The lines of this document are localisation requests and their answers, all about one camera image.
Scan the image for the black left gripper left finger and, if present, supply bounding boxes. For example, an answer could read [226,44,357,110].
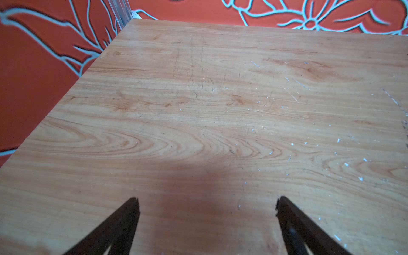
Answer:
[65,197,140,255]

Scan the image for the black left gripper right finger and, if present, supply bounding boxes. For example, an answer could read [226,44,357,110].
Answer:
[276,196,350,255]

